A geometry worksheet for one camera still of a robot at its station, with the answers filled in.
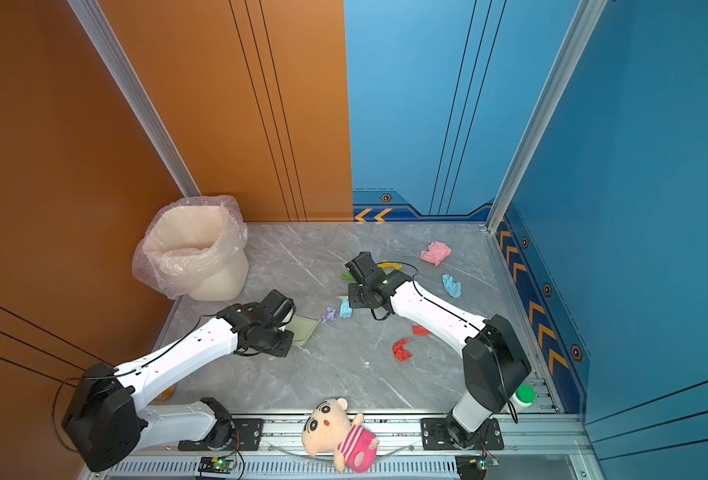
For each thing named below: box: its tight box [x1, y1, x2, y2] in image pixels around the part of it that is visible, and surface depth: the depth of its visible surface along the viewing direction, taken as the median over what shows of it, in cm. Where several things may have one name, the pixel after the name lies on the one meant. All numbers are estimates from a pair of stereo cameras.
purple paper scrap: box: [321, 307, 336, 323], surface depth 95 cm
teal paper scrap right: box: [442, 274, 462, 298], surface depth 104 cm
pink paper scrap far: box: [420, 241, 452, 266], surface depth 111 cm
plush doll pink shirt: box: [302, 398, 379, 473], surface depth 68 cm
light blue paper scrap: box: [339, 298, 353, 319], surface depth 96 cm
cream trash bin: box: [141, 205, 249, 302], surface depth 86 cm
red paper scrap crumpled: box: [392, 338, 412, 361], surface depth 88 cm
